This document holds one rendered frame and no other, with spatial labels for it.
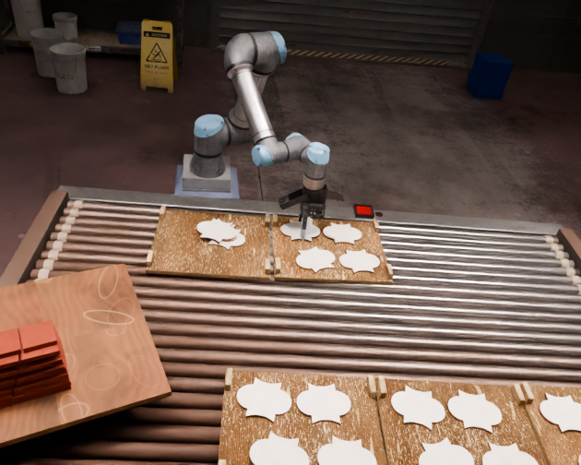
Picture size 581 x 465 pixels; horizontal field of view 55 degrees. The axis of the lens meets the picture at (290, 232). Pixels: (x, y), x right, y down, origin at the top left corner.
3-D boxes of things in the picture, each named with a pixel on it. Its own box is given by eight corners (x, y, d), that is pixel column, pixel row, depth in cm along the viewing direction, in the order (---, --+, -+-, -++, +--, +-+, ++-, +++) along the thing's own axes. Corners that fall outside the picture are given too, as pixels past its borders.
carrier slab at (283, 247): (271, 219, 214) (271, 216, 213) (374, 225, 219) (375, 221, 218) (274, 280, 187) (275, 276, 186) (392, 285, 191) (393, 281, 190)
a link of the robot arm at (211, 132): (188, 144, 231) (189, 114, 223) (218, 139, 238) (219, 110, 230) (201, 158, 224) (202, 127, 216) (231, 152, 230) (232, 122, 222)
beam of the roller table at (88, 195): (62, 197, 222) (60, 184, 218) (555, 234, 240) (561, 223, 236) (55, 209, 215) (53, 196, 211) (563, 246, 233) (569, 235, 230)
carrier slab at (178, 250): (161, 212, 210) (161, 208, 209) (269, 220, 214) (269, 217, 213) (145, 273, 182) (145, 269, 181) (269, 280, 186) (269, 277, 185)
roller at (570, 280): (51, 247, 194) (48, 236, 191) (577, 282, 211) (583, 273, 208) (46, 256, 190) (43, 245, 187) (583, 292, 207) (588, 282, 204)
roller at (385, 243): (64, 222, 206) (62, 211, 203) (561, 257, 223) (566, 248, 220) (59, 231, 202) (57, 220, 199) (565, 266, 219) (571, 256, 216)
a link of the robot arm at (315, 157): (321, 138, 190) (335, 149, 185) (316, 166, 197) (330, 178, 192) (302, 142, 187) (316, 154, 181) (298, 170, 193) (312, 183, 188)
